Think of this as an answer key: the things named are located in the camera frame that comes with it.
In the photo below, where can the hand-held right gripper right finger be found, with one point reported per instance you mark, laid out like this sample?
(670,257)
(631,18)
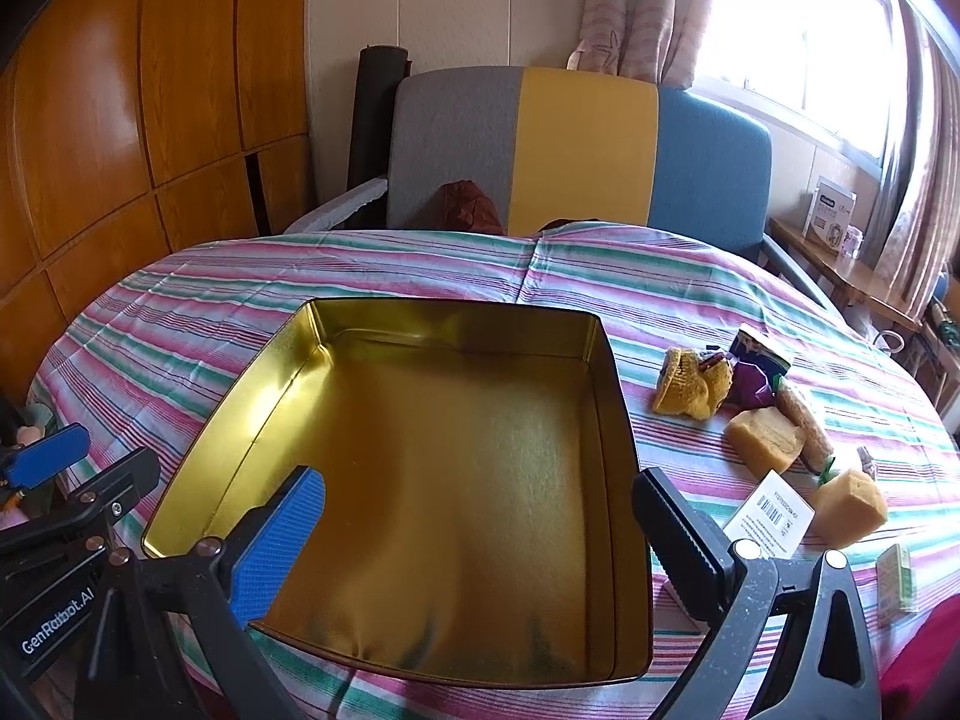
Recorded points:
(679,532)

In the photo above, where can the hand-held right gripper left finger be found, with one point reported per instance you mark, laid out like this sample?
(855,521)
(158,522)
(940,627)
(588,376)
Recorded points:
(277,540)

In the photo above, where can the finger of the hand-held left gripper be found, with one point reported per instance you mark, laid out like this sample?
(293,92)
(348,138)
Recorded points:
(45,457)
(112,487)

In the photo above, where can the white paper card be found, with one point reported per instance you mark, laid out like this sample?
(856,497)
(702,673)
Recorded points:
(772,517)

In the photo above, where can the yellow sponge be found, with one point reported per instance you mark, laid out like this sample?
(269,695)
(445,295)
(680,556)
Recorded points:
(761,439)
(851,506)

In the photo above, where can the yellow knitted cloth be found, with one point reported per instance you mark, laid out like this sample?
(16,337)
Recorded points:
(679,390)

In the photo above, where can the purple wrapper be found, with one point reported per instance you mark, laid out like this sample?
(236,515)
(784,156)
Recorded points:
(750,384)

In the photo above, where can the clear cracker packet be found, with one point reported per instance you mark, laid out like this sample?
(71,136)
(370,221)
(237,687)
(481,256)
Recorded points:
(799,412)

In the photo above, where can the gold tin box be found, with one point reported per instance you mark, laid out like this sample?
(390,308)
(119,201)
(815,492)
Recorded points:
(450,465)

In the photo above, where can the dark blue small box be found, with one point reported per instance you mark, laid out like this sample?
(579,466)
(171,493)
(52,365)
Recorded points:
(754,349)

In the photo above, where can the green and white small box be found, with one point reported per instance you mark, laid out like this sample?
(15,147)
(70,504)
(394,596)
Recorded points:
(896,585)

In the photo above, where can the small plush toy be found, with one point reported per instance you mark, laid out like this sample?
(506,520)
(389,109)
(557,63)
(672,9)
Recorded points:
(36,424)

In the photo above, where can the red clothing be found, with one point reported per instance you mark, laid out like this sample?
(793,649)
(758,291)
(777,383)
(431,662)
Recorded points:
(930,675)

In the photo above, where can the wooden side table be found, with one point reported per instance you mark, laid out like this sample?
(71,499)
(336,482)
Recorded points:
(825,259)

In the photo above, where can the striped tablecloth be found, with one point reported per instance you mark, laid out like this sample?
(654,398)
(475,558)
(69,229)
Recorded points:
(450,270)

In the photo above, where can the wooden wardrobe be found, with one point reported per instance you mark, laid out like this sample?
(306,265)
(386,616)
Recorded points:
(90,127)

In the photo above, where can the white mug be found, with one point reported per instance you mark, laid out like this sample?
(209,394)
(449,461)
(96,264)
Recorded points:
(852,240)

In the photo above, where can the white cardboard box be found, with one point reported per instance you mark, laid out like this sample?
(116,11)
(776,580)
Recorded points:
(829,210)

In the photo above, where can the blue round container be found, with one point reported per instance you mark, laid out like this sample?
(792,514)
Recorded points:
(941,289)

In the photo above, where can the grey yellow blue chair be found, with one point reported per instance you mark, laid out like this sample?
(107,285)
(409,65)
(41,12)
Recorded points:
(585,150)

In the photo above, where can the black rolled mat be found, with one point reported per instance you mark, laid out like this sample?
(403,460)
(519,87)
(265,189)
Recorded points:
(371,120)

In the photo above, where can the patterned curtain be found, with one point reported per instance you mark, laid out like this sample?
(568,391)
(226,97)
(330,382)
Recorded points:
(919,165)
(637,15)

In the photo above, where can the window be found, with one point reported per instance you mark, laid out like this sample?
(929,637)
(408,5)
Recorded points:
(795,52)

